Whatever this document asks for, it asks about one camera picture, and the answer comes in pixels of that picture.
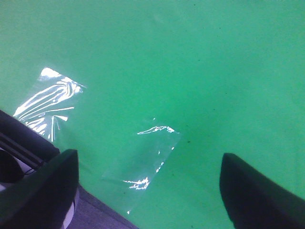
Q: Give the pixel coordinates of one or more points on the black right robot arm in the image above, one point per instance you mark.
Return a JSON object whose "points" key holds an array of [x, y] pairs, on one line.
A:
{"points": [[22, 151]]}

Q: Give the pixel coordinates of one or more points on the green table mat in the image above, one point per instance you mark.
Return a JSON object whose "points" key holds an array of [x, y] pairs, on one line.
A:
{"points": [[228, 74]]}

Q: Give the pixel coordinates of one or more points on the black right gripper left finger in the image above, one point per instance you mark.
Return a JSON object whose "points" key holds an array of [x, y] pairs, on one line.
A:
{"points": [[42, 200]]}

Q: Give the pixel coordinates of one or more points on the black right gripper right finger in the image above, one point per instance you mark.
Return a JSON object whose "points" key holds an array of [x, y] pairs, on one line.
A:
{"points": [[253, 201]]}

